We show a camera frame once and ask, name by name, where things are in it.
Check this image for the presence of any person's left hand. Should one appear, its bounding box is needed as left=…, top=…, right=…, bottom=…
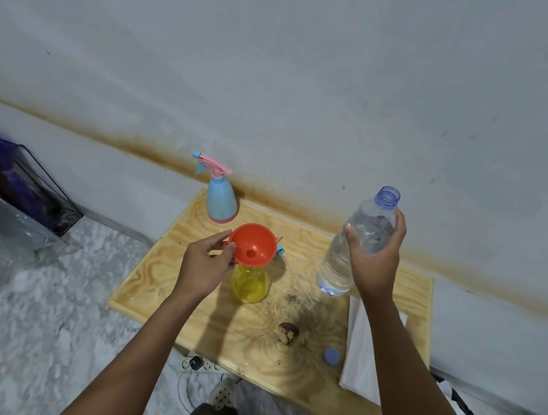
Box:
left=169, top=223, right=239, bottom=309

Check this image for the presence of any person's right hand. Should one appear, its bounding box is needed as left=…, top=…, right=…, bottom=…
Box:
left=335, top=201, right=410, bottom=306

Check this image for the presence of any orange plastic funnel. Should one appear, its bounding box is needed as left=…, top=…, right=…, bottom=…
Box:
left=219, top=220, right=285, bottom=272

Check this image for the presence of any clear plastic water bottle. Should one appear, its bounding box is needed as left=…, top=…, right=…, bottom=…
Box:
left=314, top=178, right=403, bottom=303

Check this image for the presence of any person's left forearm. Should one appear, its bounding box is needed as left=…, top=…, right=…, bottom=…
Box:
left=54, top=276, right=209, bottom=415

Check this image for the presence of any person's right forearm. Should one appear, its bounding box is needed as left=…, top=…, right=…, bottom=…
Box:
left=342, top=291, right=518, bottom=415

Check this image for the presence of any yellow plastic bottle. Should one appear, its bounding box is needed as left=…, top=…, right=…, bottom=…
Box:
left=228, top=260, right=274, bottom=307

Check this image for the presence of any blue spray bottle pink trigger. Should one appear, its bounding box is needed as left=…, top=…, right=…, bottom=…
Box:
left=184, top=150, right=246, bottom=226

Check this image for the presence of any spray head with clear tube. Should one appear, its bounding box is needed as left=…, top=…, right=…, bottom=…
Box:
left=270, top=245, right=320, bottom=305

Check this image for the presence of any white power strip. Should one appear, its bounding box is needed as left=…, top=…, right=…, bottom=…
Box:
left=179, top=350, right=236, bottom=378

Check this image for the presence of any white folded paper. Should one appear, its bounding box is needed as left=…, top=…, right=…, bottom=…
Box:
left=336, top=295, right=410, bottom=410

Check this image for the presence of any white dotted slipper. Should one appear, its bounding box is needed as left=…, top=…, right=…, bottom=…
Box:
left=206, top=376, right=240, bottom=413

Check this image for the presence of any black and white bag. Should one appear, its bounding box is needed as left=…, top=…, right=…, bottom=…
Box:
left=427, top=373, right=488, bottom=415

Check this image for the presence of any white cable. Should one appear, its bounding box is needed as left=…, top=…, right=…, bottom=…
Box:
left=174, top=367, right=217, bottom=415

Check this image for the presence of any black wire rack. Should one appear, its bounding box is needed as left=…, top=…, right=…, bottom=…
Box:
left=0, top=142, right=92, bottom=241

